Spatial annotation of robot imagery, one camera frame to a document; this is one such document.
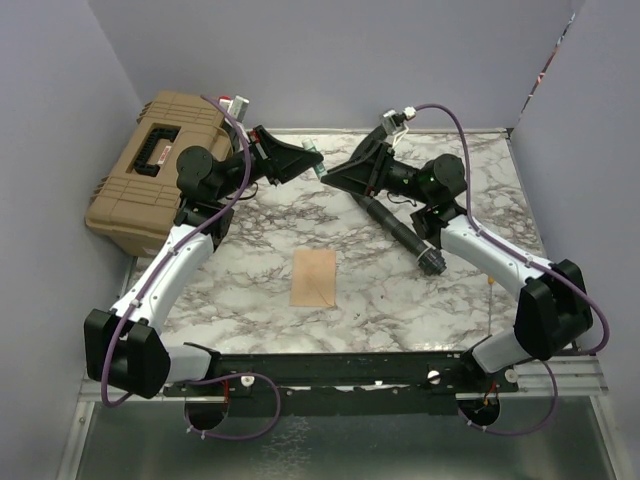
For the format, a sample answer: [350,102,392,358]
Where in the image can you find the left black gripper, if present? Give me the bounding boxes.
[213,124,323,201]

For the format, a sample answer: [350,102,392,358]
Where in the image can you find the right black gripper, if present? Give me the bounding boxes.
[320,140,432,205]

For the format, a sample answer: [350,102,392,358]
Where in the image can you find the green white glue stick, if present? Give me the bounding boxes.
[300,137,327,182]

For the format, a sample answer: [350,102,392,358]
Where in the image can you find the tan paper envelope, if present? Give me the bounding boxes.
[290,249,336,308]

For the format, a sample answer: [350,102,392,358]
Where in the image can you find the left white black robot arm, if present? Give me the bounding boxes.
[84,126,323,406]

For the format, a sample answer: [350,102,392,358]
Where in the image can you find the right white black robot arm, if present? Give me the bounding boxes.
[321,141,593,391]

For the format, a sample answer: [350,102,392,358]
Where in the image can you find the tan plastic tool case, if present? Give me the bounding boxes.
[85,90,233,257]

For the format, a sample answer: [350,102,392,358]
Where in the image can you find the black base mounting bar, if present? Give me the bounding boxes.
[163,351,518,417]

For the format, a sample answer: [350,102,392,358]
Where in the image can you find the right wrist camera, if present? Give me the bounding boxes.
[381,106,417,149]

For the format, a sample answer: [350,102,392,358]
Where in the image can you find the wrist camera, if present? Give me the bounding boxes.
[381,106,417,149]
[218,95,250,123]

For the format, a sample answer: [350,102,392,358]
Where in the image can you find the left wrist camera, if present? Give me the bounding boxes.
[218,95,250,123]

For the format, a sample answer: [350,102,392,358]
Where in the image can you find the black corrugated hose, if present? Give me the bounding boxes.
[349,124,447,275]

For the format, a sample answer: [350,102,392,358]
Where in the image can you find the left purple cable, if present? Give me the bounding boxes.
[100,94,282,442]

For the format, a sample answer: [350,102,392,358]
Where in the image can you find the purple cable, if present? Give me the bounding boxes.
[100,94,282,442]
[412,102,612,437]

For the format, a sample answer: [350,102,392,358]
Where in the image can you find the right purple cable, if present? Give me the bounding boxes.
[412,102,612,437]

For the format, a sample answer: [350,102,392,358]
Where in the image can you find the aluminium frame rail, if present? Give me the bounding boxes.
[515,356,609,397]

